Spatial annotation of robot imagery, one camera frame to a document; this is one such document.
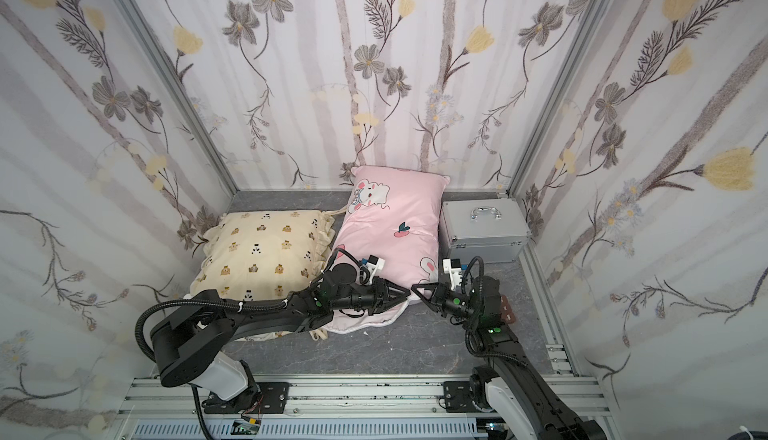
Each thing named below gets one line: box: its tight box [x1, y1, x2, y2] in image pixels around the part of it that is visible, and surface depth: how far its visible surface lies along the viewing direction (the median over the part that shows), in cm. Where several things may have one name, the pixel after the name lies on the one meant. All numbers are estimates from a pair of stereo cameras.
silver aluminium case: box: [440, 198, 532, 263], surface depth 95 cm
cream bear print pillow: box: [189, 210, 335, 342], surface depth 92 cm
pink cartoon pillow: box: [323, 165, 450, 333], surface depth 100 cm
